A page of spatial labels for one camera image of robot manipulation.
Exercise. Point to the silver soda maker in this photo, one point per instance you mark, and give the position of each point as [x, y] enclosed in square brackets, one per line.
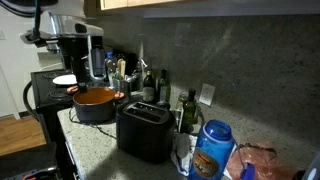
[98, 61]

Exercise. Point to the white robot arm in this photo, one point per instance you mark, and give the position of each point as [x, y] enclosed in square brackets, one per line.
[66, 20]

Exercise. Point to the green glass bottle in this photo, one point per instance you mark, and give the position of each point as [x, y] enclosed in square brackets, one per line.
[164, 88]

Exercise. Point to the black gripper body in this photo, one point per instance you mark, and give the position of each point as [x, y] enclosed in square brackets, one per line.
[75, 48]

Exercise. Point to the oval wooden spoon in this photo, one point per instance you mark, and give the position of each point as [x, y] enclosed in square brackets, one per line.
[118, 65]

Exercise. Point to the clear glass oil jar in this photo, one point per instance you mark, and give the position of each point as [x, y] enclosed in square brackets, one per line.
[181, 101]

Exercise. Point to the tall green olive oil bottle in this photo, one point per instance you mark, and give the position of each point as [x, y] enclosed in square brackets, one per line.
[188, 113]

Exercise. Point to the blue plastic water bottle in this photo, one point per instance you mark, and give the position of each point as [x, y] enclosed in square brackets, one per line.
[211, 150]

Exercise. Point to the dark pot copper interior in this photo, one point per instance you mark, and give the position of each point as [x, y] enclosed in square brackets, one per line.
[95, 106]

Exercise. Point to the white crumpled cloth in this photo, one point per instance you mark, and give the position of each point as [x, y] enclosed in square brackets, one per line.
[183, 153]

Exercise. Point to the black silver coffee maker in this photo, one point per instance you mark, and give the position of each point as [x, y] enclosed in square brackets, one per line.
[53, 48]

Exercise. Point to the wooden upper cabinet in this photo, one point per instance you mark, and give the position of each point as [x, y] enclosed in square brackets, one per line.
[133, 3]

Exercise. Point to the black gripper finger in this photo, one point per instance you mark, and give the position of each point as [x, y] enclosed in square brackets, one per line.
[83, 89]
[77, 75]

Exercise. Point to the white wall outlet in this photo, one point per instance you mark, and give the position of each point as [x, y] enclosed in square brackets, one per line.
[207, 94]

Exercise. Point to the red plastic bag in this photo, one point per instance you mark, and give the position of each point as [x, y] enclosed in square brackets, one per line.
[263, 165]

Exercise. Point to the black toaster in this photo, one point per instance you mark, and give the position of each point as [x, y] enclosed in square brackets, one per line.
[145, 133]

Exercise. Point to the white round plate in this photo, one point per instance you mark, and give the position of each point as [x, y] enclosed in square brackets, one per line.
[63, 80]

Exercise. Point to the perforated metal utensil holder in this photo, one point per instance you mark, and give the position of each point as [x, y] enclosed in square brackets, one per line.
[121, 87]

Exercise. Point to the black electric stove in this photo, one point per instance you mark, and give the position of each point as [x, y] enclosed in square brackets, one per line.
[43, 90]

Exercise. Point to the dark glass vinegar bottle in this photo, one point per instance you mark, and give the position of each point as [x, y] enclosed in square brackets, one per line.
[149, 88]

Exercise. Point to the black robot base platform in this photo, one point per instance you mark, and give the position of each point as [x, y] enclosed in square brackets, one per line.
[26, 160]

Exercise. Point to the lower kitchen cabinet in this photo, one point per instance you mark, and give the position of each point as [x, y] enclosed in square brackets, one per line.
[71, 160]

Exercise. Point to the clear plastic bottle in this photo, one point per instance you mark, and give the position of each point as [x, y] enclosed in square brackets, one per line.
[110, 63]

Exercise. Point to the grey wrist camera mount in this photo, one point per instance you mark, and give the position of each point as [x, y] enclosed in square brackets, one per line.
[31, 36]

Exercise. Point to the teal whisk utensil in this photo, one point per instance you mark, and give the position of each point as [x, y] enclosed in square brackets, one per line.
[116, 76]

